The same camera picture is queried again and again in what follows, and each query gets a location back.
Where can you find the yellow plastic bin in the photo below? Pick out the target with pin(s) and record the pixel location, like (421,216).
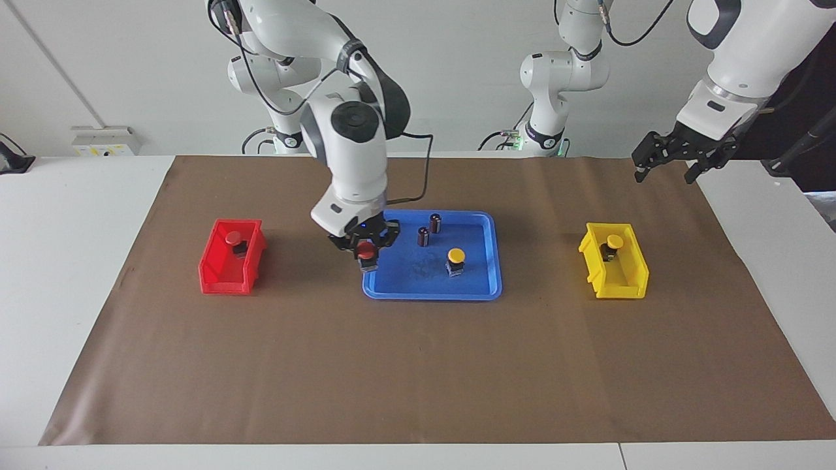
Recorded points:
(627,281)

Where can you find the white wall outlet box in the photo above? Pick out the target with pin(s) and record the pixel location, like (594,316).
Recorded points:
(104,140)

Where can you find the black slanted pole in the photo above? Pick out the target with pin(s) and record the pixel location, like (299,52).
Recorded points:
(800,147)

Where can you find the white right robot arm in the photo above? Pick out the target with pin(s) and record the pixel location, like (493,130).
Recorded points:
(356,163)

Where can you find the yellow push button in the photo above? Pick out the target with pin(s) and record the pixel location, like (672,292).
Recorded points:
(614,241)
(456,254)

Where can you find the white wall conduit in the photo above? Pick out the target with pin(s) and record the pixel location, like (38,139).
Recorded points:
(59,68)

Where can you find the red plastic bin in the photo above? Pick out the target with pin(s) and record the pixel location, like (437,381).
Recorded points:
(219,277)

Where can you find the brown paper table mat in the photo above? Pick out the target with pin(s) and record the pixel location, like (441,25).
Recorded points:
(418,365)

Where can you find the black device at table edge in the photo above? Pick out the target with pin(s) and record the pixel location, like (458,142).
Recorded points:
(13,162)

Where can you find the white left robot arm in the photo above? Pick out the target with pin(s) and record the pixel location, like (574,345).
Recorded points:
(562,72)

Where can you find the red push button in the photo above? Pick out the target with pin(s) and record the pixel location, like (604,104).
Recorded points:
(234,238)
(366,250)

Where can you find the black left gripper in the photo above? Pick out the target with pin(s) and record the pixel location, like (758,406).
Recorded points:
(702,147)

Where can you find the small black cylindrical capacitor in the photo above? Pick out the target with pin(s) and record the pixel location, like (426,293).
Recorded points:
(423,237)
(435,224)

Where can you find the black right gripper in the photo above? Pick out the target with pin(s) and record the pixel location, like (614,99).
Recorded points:
(367,230)

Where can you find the blue plastic tray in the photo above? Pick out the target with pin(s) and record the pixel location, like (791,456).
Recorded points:
(418,274)

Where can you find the dark background panel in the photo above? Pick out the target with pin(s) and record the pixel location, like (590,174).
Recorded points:
(816,85)

